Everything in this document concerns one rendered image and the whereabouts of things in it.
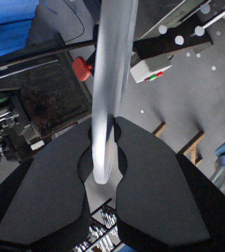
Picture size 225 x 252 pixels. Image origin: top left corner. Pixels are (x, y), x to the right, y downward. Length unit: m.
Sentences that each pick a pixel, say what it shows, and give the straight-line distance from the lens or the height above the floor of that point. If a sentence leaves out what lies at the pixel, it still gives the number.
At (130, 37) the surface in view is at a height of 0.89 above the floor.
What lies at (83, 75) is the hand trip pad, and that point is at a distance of 0.62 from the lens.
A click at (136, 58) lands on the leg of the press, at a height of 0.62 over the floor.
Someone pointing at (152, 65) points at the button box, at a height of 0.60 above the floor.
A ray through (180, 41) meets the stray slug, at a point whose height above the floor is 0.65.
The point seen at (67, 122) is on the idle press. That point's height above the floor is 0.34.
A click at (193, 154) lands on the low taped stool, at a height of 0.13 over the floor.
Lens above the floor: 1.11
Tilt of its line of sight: 35 degrees down
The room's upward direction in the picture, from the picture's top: 120 degrees counter-clockwise
